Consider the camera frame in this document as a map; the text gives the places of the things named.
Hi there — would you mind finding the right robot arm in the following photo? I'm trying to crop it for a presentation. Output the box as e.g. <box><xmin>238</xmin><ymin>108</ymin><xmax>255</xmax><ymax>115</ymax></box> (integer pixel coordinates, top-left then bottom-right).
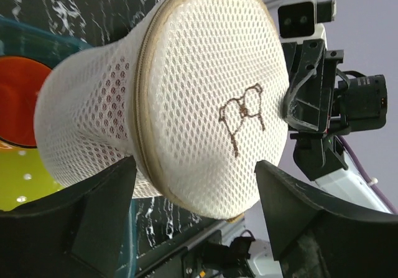
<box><xmin>282</xmin><ymin>39</ymin><xmax>395</xmax><ymax>213</ymax></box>

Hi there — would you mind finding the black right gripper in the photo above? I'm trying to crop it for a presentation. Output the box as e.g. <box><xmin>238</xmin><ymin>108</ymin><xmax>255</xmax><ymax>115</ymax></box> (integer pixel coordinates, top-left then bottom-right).
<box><xmin>282</xmin><ymin>39</ymin><xmax>387</xmax><ymax>180</ymax></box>

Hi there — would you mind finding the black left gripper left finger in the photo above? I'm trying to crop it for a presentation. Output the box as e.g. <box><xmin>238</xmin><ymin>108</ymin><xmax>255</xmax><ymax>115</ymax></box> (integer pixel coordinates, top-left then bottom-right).
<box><xmin>1</xmin><ymin>157</ymin><xmax>136</xmax><ymax>277</ymax></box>

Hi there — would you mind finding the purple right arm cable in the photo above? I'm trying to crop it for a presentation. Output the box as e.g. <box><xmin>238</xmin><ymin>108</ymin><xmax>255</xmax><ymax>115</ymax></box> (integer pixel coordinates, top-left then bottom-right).
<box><xmin>337</xmin><ymin>134</ymin><xmax>398</xmax><ymax>215</ymax></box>

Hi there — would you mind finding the green polka dot bowl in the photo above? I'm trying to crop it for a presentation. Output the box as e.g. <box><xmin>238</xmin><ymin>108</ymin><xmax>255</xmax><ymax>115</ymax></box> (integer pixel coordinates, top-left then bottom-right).
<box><xmin>0</xmin><ymin>142</ymin><xmax>63</xmax><ymax>211</ymax></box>

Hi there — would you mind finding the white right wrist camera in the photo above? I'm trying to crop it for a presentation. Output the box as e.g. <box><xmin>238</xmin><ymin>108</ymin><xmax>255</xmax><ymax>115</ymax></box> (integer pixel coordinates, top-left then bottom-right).
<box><xmin>277</xmin><ymin>0</ymin><xmax>336</xmax><ymax>45</ymax></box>

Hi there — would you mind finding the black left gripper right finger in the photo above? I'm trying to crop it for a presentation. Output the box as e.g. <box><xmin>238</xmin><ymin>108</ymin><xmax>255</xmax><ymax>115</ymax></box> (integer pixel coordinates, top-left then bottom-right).
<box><xmin>255</xmin><ymin>160</ymin><xmax>397</xmax><ymax>278</ymax></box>

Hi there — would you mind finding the orange mug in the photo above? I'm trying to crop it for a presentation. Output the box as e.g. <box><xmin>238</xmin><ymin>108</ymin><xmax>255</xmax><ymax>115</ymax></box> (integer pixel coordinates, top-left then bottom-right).
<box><xmin>1</xmin><ymin>56</ymin><xmax>51</xmax><ymax>149</ymax></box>

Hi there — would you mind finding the teal transparent plastic tub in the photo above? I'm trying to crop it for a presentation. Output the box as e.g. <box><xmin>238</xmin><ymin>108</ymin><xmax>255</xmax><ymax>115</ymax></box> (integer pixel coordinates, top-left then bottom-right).
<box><xmin>0</xmin><ymin>16</ymin><xmax>137</xmax><ymax>278</ymax></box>

